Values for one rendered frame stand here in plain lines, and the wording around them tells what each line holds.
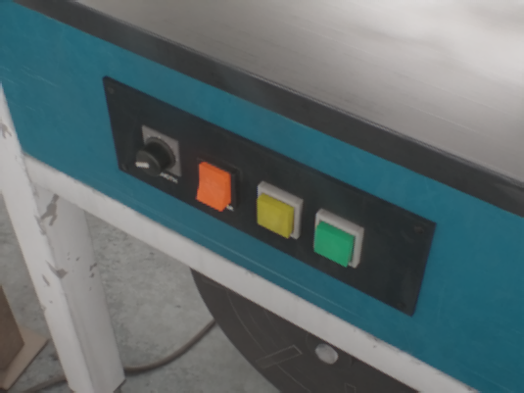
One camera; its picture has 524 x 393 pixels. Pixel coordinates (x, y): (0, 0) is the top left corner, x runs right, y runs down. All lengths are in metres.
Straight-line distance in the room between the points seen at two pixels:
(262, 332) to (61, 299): 0.27
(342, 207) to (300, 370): 0.56
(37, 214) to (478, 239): 0.46
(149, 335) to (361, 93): 0.84
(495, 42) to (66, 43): 0.29
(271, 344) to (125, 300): 0.34
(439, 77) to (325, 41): 0.07
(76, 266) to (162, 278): 0.45
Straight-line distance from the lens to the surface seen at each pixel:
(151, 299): 1.26
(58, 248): 0.81
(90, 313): 0.92
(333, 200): 0.47
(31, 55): 0.61
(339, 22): 0.50
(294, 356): 0.99
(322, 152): 0.46
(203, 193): 0.52
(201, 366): 1.18
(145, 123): 0.54
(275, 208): 0.49
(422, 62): 0.47
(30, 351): 1.24
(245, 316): 0.99
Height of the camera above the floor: 1.01
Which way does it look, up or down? 46 degrees down
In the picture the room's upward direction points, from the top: straight up
